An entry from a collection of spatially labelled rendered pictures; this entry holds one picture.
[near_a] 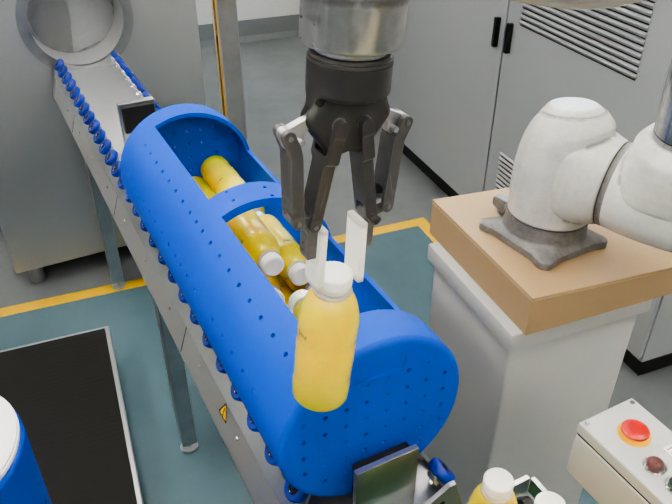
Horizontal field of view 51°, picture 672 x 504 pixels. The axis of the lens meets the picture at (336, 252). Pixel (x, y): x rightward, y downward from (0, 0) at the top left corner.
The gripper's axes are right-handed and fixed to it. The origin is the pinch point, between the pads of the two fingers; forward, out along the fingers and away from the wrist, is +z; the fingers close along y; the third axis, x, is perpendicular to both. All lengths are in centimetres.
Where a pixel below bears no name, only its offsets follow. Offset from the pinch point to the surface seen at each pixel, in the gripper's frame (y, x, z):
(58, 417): 23, -127, 128
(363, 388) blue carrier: -8.5, -5.1, 25.5
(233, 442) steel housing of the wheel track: 0, -31, 56
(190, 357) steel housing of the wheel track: 0, -55, 56
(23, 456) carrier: 32, -30, 44
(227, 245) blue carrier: -2.4, -38.5, 21.1
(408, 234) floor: -146, -185, 128
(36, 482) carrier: 31, -31, 51
